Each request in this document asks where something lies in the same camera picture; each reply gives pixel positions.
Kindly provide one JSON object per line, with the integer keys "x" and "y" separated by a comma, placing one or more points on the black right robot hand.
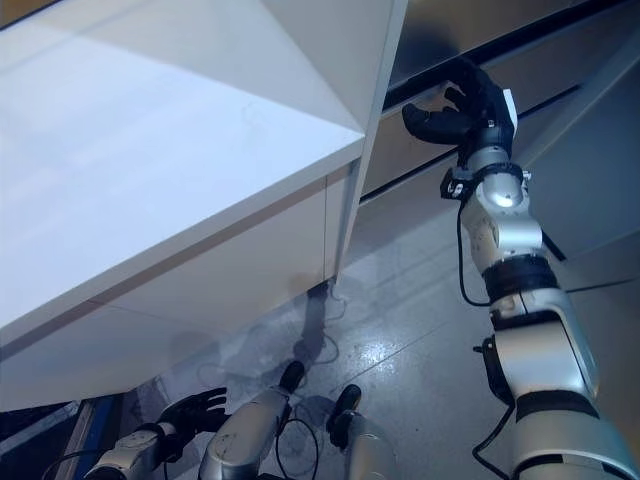
{"x": 475, "y": 120}

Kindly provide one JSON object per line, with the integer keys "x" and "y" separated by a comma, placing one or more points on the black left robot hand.
{"x": 197, "y": 410}

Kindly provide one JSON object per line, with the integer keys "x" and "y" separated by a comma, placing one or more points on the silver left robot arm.
{"x": 125, "y": 450}

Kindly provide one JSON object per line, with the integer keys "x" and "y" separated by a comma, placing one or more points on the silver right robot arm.
{"x": 540, "y": 340}

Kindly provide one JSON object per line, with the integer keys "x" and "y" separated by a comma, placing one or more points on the stainless steel fridge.
{"x": 575, "y": 175}

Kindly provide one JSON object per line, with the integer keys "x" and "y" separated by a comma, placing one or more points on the silver left robot leg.
{"x": 240, "y": 430}

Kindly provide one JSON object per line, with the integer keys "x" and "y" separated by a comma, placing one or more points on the grey metal bowl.
{"x": 370, "y": 450}

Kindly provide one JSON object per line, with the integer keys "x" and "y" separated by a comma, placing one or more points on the white counter cabinet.
{"x": 150, "y": 175}

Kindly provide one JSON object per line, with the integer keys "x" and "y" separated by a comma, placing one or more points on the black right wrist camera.
{"x": 455, "y": 182}

